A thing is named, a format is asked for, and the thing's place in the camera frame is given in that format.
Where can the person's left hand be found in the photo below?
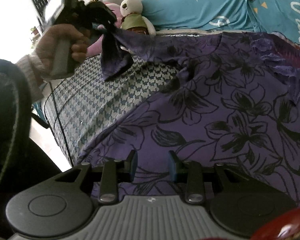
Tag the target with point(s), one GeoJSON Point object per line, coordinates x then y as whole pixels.
{"type": "Point", "coordinates": [61, 50]}

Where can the grey knitted left sleeve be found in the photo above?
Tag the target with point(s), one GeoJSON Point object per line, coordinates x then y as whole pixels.
{"type": "Point", "coordinates": [33, 69]}

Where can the blue cartoon print bedsheet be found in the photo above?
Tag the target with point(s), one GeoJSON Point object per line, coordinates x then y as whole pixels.
{"type": "Point", "coordinates": [268, 16]}

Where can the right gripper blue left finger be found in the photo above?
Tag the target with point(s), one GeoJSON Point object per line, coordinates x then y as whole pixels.
{"type": "Point", "coordinates": [114, 172]}

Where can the beige bunny plush toy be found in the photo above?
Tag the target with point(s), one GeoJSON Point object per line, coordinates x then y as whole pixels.
{"type": "Point", "coordinates": [133, 20]}

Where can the blue white houndstooth mat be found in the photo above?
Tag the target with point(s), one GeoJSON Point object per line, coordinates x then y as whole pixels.
{"type": "Point", "coordinates": [82, 106]}

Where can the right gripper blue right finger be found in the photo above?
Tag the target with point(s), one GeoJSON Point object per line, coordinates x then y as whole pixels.
{"type": "Point", "coordinates": [190, 174]}

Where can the purple patterned garment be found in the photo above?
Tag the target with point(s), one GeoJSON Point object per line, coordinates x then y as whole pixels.
{"type": "Point", "coordinates": [235, 99]}

